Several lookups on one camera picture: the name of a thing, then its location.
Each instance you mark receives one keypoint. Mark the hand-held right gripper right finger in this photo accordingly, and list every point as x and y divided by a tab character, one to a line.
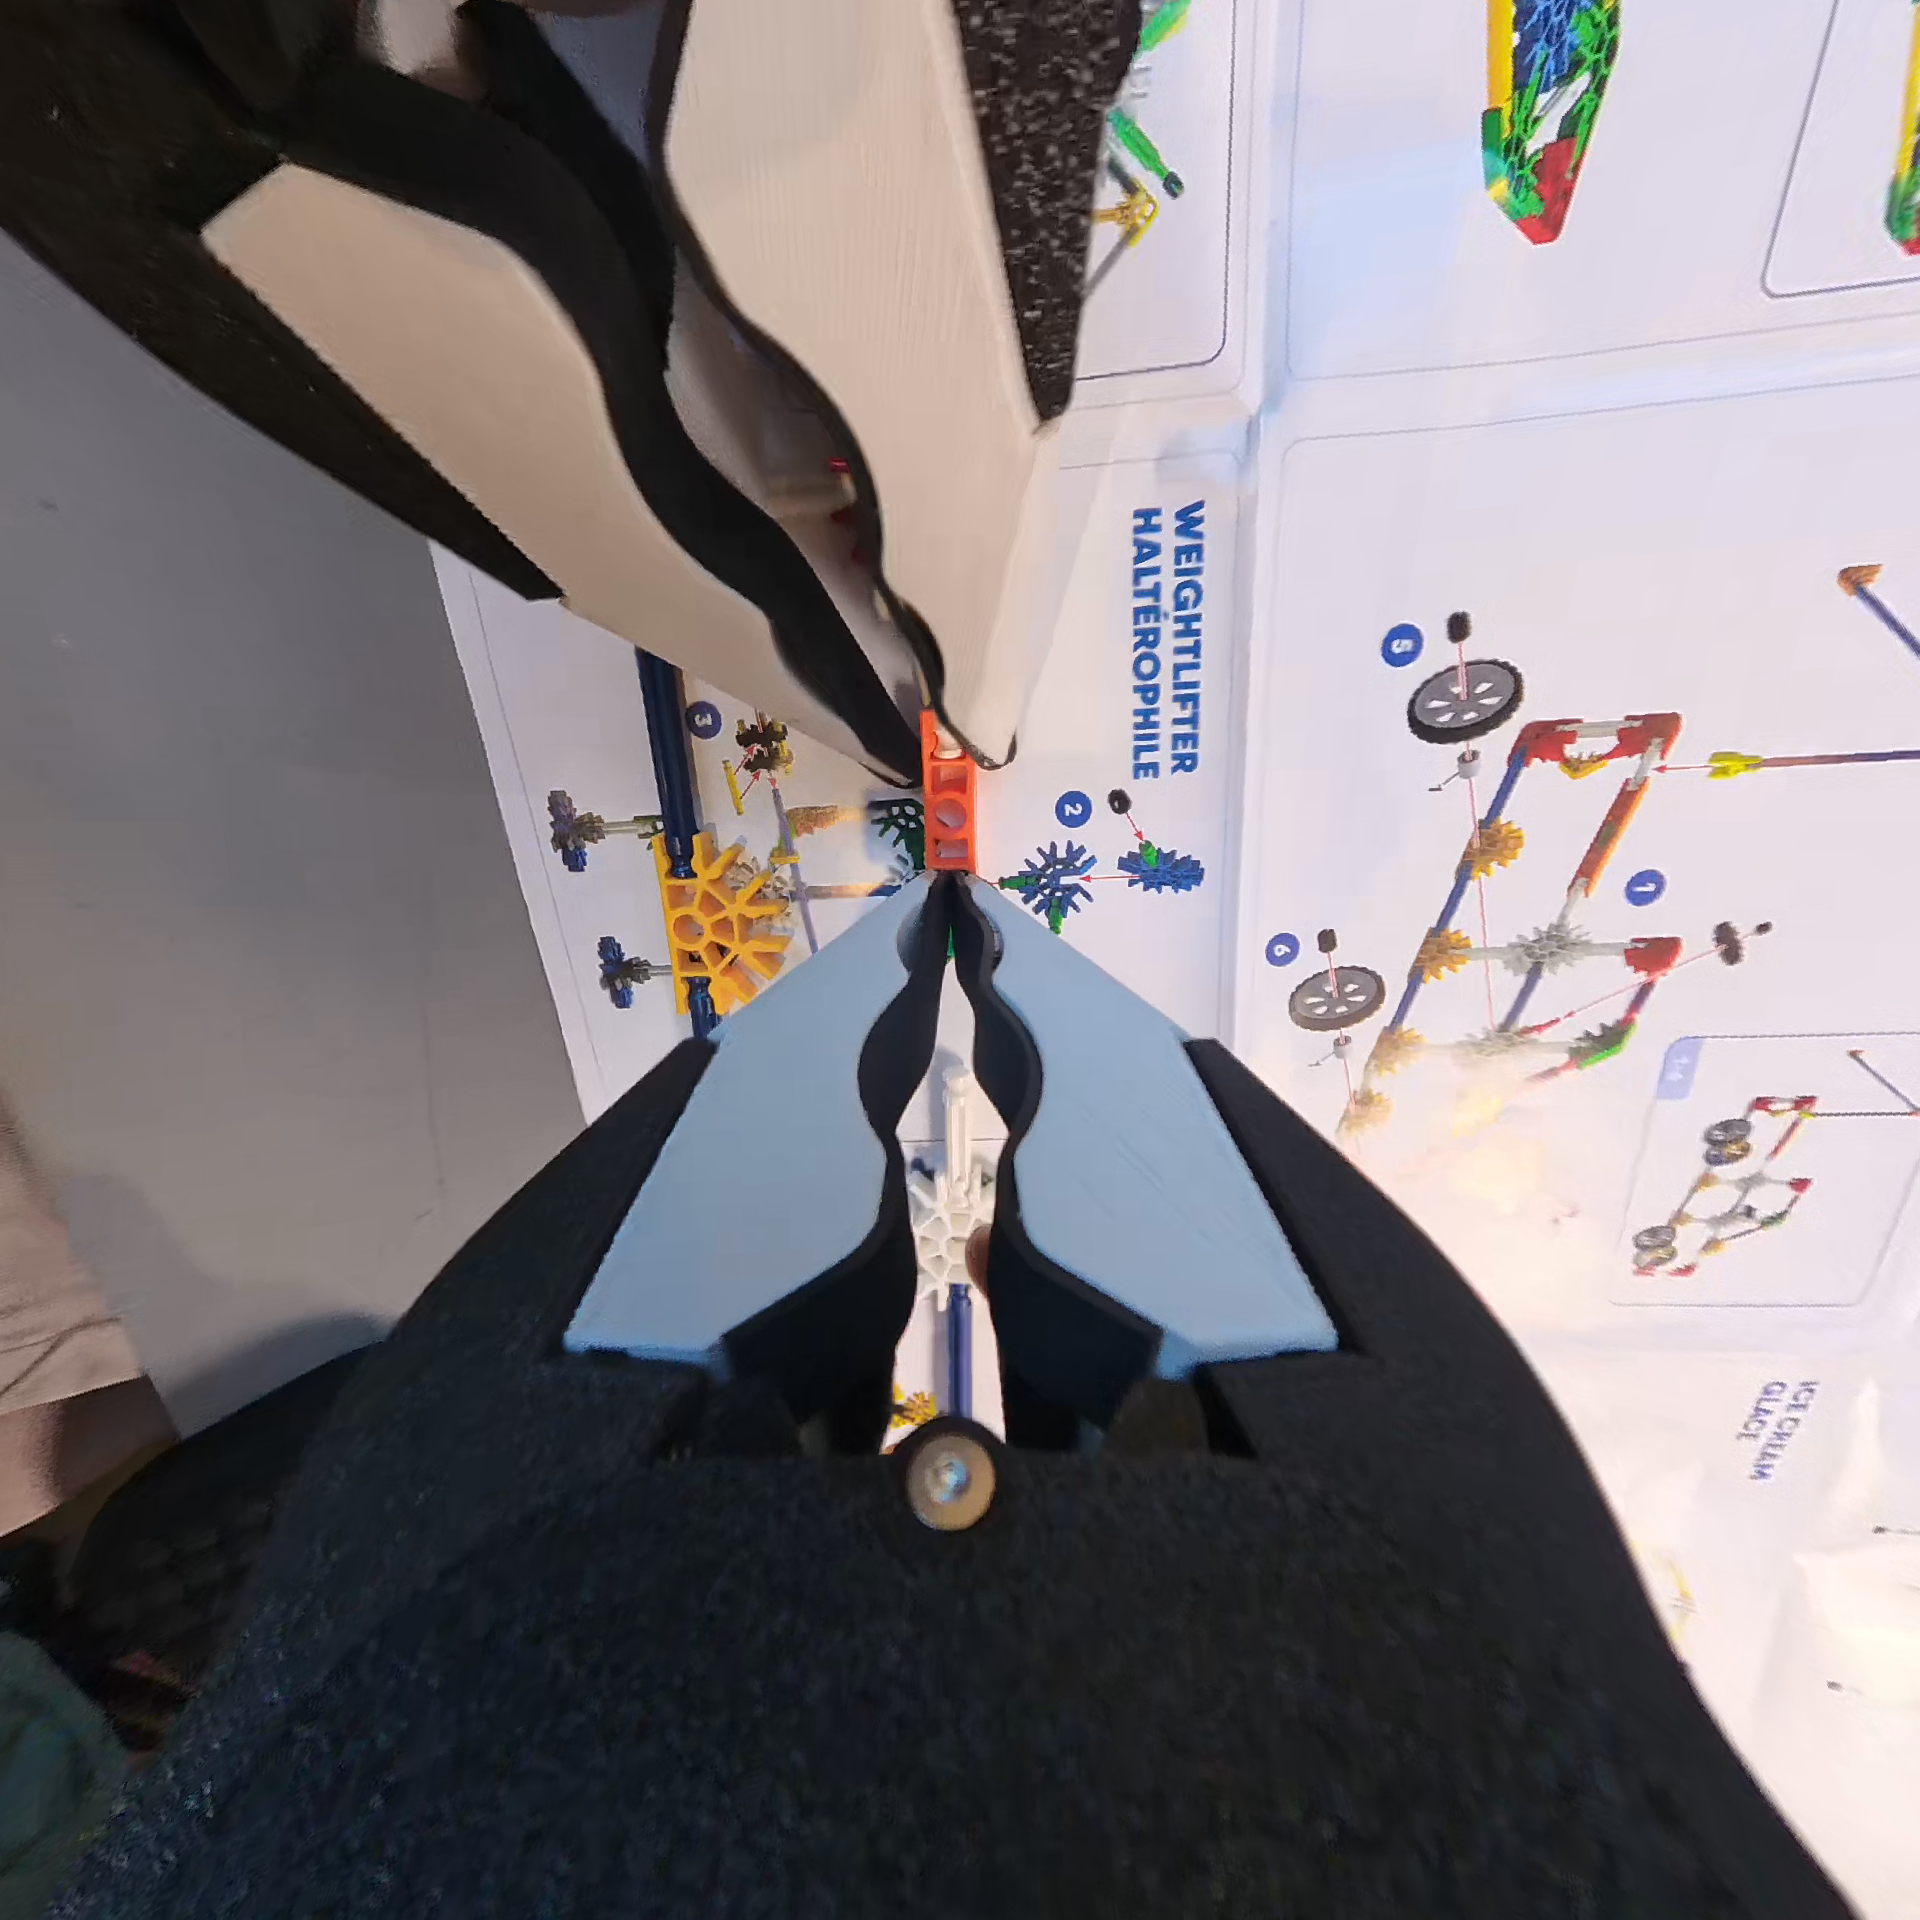
1154	1201

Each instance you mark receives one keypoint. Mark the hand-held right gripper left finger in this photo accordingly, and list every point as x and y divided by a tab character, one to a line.
750	1185

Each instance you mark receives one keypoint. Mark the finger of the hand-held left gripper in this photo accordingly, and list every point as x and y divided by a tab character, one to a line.
450	360
884	300

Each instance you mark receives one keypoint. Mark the yellow round connector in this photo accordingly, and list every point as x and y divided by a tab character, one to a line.
704	915

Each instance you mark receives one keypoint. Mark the orange connector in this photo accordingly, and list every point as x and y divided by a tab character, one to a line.
950	796

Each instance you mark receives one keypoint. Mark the blue rod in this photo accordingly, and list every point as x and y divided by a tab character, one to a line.
667	749
955	1349

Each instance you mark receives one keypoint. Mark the white snowflake connector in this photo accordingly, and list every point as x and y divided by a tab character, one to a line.
944	1222

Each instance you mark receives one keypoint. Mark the large printed instruction sheet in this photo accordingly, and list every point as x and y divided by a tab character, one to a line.
1500	450

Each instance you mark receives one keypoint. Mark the green cloth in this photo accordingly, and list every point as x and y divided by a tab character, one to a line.
43	1770

